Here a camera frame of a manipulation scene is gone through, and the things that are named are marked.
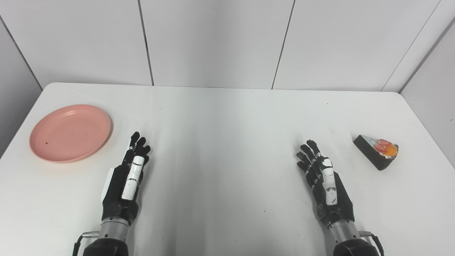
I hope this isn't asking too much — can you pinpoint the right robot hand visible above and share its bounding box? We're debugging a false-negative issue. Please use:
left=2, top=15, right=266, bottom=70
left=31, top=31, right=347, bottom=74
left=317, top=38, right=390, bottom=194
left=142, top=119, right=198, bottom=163
left=296, top=139, right=355, bottom=229

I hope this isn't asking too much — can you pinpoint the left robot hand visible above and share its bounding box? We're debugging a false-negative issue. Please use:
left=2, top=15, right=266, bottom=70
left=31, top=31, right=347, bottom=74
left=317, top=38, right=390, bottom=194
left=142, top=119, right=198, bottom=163
left=101, top=132, right=151, bottom=225

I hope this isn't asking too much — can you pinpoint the chocolate cake slice with fruit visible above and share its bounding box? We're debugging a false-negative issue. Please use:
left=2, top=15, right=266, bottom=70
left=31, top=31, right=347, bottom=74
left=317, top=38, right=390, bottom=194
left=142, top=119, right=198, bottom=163
left=353, top=134, right=399, bottom=171

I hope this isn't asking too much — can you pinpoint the pink plate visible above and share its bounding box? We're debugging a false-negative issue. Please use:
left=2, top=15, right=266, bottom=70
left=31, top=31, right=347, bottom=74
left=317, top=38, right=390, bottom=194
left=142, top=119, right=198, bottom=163
left=30, top=104, right=113, bottom=163

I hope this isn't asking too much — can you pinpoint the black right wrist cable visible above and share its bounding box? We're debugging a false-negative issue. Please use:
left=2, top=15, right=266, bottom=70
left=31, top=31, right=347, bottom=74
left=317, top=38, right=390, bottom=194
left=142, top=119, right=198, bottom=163
left=358, top=231, right=385, bottom=256

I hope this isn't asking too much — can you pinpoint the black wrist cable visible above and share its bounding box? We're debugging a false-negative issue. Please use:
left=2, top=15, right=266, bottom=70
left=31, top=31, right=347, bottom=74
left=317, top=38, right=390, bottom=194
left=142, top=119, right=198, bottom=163
left=358, top=231, right=385, bottom=256
left=73, top=231, right=100, bottom=256

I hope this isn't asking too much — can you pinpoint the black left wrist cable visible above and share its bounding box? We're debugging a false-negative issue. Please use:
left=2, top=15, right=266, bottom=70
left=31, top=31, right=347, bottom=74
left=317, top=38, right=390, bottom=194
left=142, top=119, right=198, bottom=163
left=73, top=231, right=100, bottom=256

